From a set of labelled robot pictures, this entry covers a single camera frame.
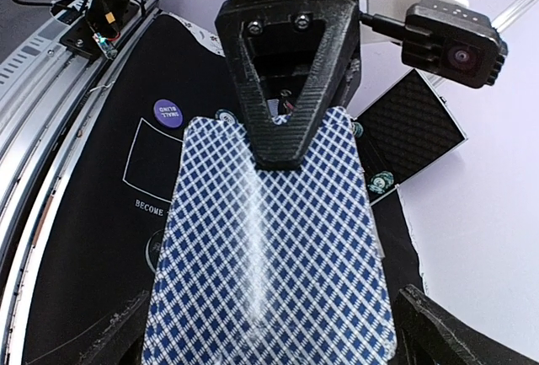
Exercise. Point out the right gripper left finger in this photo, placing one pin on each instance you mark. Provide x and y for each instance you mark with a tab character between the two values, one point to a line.
120	342

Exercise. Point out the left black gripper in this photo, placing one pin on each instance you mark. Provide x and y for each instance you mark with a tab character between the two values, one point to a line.
290	60

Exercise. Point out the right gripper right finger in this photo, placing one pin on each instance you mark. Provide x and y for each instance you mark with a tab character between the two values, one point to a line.
429	334

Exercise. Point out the green white poker chip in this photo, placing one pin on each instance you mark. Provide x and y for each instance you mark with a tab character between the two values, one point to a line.
226	115

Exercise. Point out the blue playing card deck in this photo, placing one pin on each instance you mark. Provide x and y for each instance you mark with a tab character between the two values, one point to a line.
269	267

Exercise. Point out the aluminium poker chip case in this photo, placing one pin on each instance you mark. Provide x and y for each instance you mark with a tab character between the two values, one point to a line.
404	131

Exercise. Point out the black poker mat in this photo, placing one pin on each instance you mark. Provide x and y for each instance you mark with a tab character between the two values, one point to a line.
117	194

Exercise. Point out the green chip stack in case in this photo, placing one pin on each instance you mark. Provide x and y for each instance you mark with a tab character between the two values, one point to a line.
381	183

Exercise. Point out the purple small blind button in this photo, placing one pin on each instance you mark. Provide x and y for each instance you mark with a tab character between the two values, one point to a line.
168	114

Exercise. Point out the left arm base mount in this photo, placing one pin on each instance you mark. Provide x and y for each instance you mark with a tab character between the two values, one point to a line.
99	26

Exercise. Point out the aluminium front rail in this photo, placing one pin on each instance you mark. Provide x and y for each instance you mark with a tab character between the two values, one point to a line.
45	89

